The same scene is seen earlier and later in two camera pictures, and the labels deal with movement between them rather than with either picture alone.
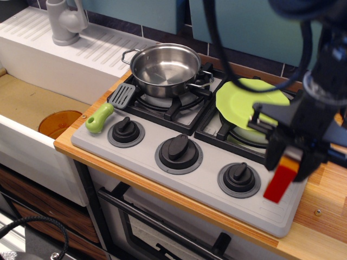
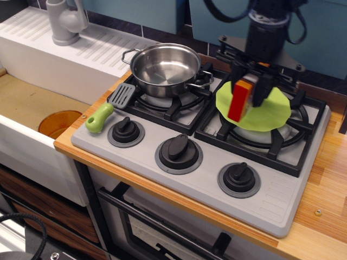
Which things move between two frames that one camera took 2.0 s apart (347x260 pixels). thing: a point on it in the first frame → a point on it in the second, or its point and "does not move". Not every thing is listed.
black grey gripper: [304, 125] → [262, 51]
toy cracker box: [284, 175] → [242, 97]
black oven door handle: [219, 250] does not move
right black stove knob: [239, 180] does not move
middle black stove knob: [179, 155] does not move
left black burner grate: [181, 114] does not move
